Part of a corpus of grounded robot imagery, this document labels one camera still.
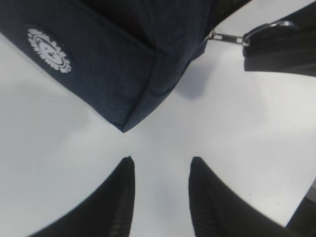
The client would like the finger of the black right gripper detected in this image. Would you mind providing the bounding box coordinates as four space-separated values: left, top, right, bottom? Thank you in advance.
243 8 316 77

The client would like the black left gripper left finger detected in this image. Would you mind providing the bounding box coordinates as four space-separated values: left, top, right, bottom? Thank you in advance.
32 157 135 237

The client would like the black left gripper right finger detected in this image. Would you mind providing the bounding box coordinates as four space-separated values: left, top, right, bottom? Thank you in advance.
188 157 303 237

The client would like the dark blue lunch bag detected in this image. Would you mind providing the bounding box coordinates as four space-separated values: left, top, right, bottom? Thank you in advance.
0 0 246 132

